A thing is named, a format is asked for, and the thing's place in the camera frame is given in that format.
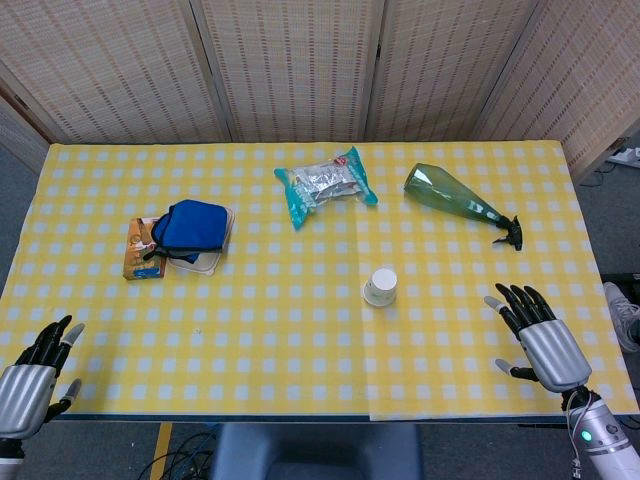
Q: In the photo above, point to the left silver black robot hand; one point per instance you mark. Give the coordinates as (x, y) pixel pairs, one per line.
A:
(25, 395)

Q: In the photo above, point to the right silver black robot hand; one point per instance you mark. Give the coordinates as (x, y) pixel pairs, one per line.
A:
(557, 355)

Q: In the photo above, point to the white cup large flower print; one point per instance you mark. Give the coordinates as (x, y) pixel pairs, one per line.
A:
(382, 282)

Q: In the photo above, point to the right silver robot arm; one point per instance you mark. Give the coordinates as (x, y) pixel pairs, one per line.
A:
(606, 442)

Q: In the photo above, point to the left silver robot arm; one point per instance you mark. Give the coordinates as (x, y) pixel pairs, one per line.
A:
(9, 460)

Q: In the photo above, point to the white sneaker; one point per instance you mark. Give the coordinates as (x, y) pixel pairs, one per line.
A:
(622, 312)

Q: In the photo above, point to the yellow white checked tablecloth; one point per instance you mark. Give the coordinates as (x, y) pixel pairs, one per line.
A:
(200, 325)
(475, 325)

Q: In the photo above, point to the orange blue cardboard box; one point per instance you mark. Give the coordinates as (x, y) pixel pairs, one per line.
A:
(140, 260)

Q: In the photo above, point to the white cup fern blue flower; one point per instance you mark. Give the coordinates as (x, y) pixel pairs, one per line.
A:
(372, 301)

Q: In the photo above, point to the green spray bottle black nozzle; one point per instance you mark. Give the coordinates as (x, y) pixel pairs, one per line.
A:
(440, 192)

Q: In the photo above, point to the white power strip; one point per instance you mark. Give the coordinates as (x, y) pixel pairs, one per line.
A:
(627, 156)

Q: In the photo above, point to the white plastic food container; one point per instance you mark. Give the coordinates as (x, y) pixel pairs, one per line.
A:
(200, 264)

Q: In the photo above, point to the blue cloth pouch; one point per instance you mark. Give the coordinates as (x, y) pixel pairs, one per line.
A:
(195, 222)

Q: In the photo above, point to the grey blue chair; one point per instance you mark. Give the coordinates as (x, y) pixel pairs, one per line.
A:
(315, 452)

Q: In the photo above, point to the woven folding screen panel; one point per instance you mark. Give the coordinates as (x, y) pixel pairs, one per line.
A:
(440, 65)
(585, 75)
(290, 70)
(110, 70)

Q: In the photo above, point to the teal silver snack packet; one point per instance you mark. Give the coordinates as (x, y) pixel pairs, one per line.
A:
(325, 185)

